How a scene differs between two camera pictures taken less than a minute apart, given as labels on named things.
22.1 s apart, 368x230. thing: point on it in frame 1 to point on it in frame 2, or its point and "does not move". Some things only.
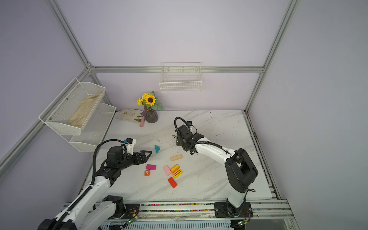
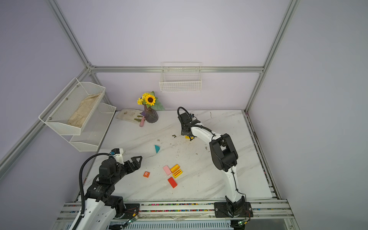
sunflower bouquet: (150, 100) does not move
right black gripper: (178, 142) to (182, 131)
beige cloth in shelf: (86, 105) does not move
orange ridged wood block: (175, 168) does not move
